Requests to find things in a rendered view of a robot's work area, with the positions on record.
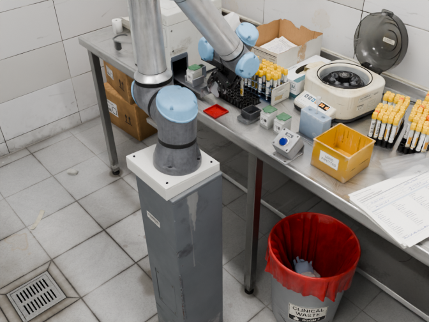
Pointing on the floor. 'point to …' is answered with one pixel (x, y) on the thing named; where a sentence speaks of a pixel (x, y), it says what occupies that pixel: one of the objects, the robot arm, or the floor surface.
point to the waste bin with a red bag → (288, 237)
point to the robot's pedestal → (186, 250)
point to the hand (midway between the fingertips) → (210, 89)
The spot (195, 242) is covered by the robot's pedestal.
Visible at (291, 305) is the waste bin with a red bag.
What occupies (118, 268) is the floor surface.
